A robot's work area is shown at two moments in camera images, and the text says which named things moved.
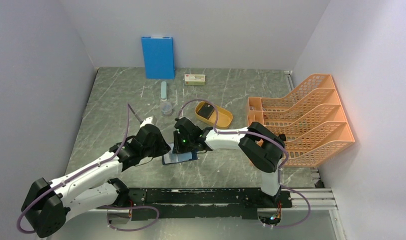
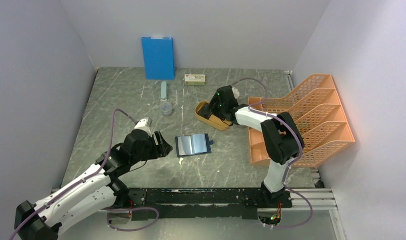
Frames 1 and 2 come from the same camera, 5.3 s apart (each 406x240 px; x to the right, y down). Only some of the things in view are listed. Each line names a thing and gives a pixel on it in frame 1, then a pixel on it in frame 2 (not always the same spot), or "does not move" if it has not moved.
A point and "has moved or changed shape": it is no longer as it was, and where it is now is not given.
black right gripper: x=177 y=147 to x=213 y=104
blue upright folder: x=158 y=57 does not move
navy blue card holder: x=170 y=157 has moved or changed shape
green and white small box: x=194 y=79 does not move
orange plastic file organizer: x=312 y=119 does not move
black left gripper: x=163 y=148 does not move
